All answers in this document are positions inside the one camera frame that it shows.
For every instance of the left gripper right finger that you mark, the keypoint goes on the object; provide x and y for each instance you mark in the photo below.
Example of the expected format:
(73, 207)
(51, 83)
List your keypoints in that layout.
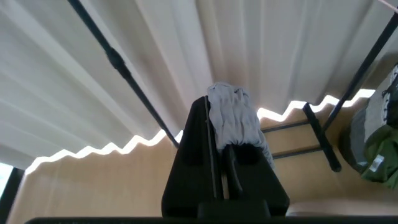
(255, 180)

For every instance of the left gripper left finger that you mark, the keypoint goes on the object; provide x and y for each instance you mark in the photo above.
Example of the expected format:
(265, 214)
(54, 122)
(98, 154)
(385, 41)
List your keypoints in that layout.
(189, 174)

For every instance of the pale grey shorts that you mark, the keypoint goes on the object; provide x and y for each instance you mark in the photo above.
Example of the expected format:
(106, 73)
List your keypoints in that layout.
(233, 115)

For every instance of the black clothes rack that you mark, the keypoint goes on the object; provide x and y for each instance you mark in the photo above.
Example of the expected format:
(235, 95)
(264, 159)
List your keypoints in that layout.
(118, 62)

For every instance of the white laundry basket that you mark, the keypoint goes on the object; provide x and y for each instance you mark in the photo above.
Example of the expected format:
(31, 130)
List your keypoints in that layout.
(374, 118)

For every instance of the green garment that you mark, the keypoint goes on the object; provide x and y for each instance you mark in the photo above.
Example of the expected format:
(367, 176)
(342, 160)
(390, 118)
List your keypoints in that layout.
(385, 155)

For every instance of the beige curtain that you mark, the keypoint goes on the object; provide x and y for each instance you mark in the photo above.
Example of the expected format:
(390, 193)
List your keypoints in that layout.
(93, 77)

